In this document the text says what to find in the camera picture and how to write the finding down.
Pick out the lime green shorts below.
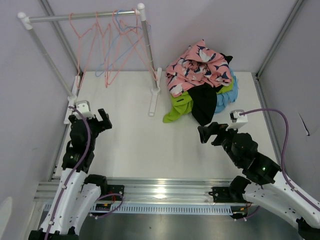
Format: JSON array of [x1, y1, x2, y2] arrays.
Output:
[[162, 78, 233, 126]]

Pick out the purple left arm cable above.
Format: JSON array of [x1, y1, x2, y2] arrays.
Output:
[[43, 105, 124, 240]]

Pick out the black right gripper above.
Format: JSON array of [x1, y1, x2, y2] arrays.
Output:
[[197, 122, 242, 167]]

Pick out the pink patterned shorts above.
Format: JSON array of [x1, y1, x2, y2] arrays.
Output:
[[165, 39, 233, 98]]

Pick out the light blue shorts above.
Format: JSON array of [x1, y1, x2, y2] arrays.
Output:
[[214, 69, 239, 114]]

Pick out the white slotted cable duct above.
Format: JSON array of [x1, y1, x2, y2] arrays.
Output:
[[42, 201, 233, 215]]

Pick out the blue wire hanger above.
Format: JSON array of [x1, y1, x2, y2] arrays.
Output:
[[95, 8, 157, 86]]

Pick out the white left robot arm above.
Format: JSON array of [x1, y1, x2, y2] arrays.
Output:
[[28, 107, 112, 240]]

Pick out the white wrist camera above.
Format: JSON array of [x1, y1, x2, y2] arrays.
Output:
[[226, 109, 248, 131], [68, 100, 95, 119]]

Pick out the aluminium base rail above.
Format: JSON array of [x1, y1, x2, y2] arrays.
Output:
[[33, 177, 253, 207]]

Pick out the metal clothes rack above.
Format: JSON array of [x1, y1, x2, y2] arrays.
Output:
[[17, 3, 162, 117]]

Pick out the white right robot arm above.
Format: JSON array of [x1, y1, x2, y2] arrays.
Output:
[[197, 122, 320, 240]]

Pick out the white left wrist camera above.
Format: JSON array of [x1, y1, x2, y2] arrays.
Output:
[[68, 100, 95, 119]]

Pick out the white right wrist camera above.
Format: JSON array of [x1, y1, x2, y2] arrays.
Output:
[[226, 109, 248, 131]]

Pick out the black shorts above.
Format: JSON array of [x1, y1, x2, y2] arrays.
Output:
[[181, 50, 234, 126]]

